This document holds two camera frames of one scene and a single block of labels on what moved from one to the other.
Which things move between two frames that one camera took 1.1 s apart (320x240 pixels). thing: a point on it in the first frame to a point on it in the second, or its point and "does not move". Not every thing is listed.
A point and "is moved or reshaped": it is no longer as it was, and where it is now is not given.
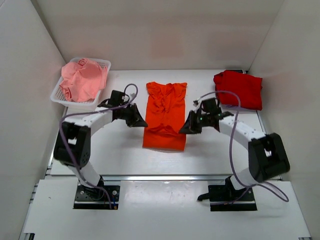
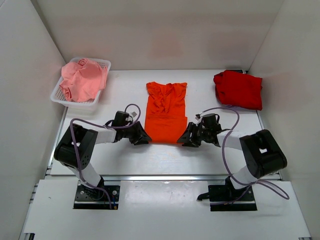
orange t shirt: [165, 116] is moved or reshaped
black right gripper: [189, 126] to [188, 140]
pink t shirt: [83, 80] does not move
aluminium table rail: [168, 178] does not move
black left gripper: [137, 119] to [140, 136]
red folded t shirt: [248, 88] does not move
